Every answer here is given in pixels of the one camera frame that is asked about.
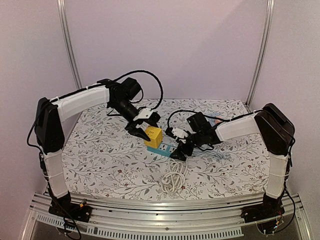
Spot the white cord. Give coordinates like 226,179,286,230
161,159,188,195

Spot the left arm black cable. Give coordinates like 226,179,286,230
113,70,165,111

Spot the left aluminium corner post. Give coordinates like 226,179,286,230
56,0,83,90

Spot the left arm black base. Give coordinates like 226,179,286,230
48,195,93,223

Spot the aluminium corner post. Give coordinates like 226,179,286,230
245,0,275,109
56,0,83,90

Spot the floral table cloth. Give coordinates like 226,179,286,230
62,104,270,202

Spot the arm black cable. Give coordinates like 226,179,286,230
166,109,261,131
113,70,165,111

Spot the yellow cube socket adapter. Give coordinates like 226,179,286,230
144,126,163,149

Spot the grey-blue cord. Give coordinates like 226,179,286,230
192,147,232,161

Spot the aluminium front rail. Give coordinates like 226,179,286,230
19,192,313,240

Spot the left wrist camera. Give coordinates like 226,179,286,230
133,107,155,121

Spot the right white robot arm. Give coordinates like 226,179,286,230
165,103,296,199

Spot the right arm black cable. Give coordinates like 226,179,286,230
166,109,261,131

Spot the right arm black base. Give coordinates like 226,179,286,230
240,194,285,235

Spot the right aluminium corner post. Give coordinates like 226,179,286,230
245,0,275,109

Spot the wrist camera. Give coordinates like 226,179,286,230
133,107,155,121
165,127,190,139

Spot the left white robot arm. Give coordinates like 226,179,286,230
34,77,160,217

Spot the grey-blue power strip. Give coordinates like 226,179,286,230
207,112,223,126

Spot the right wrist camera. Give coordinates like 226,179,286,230
165,127,190,139

